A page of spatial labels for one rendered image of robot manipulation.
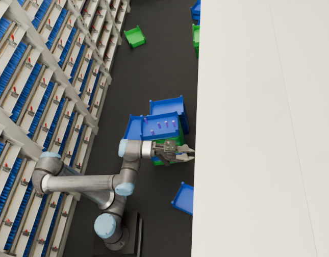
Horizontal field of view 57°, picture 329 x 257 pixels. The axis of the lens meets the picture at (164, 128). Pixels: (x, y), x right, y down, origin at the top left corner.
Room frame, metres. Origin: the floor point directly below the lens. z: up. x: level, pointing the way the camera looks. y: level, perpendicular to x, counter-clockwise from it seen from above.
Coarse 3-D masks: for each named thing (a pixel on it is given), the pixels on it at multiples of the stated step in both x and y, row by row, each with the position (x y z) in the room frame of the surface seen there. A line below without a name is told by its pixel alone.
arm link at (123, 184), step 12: (132, 168) 0.87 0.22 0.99; (36, 180) 1.04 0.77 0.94; (48, 180) 1.02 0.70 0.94; (60, 180) 0.98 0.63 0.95; (72, 180) 0.95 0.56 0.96; (84, 180) 0.91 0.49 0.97; (96, 180) 0.88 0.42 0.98; (108, 180) 0.85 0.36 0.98; (120, 180) 0.82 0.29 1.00; (132, 180) 0.81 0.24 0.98; (48, 192) 0.97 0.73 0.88; (120, 192) 0.78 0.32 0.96; (132, 192) 0.76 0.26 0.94
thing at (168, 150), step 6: (156, 144) 0.90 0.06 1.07; (162, 144) 0.89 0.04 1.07; (168, 144) 0.87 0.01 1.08; (174, 144) 0.86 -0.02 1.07; (156, 150) 0.87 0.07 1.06; (162, 150) 0.86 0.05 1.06; (168, 150) 0.84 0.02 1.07; (174, 150) 0.83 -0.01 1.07; (168, 156) 0.84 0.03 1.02; (174, 156) 0.83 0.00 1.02
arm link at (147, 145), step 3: (144, 141) 0.93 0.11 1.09; (147, 141) 0.92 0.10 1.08; (150, 141) 0.92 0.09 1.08; (144, 144) 0.90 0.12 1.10; (147, 144) 0.90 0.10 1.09; (150, 144) 0.90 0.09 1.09; (144, 147) 0.89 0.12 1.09; (147, 147) 0.88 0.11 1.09; (150, 147) 0.88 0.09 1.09; (144, 150) 0.88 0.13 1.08; (147, 150) 0.87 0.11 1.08; (150, 150) 0.87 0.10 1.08; (144, 153) 0.87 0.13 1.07; (147, 153) 0.86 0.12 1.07; (150, 153) 0.86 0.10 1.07; (144, 156) 0.86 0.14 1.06; (147, 156) 0.86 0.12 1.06; (150, 156) 0.86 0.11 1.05
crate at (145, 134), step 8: (176, 112) 1.57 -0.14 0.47; (144, 120) 1.65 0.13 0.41; (152, 120) 1.63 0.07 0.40; (160, 120) 1.60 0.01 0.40; (168, 120) 1.57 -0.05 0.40; (176, 120) 1.54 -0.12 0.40; (144, 128) 1.57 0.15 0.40; (152, 128) 1.55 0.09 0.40; (160, 128) 1.52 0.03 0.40; (168, 128) 1.49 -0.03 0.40; (176, 128) 1.40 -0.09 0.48; (144, 136) 1.46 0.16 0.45; (152, 136) 1.45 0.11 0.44; (160, 136) 1.43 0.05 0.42; (168, 136) 1.42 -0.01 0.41
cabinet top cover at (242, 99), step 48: (240, 0) 0.80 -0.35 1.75; (240, 48) 0.60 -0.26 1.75; (240, 96) 0.45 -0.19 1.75; (240, 144) 0.33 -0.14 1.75; (288, 144) 0.29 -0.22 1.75; (240, 192) 0.23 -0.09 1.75; (288, 192) 0.20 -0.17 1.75; (192, 240) 0.18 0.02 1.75; (240, 240) 0.15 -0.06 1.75; (288, 240) 0.12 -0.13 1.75
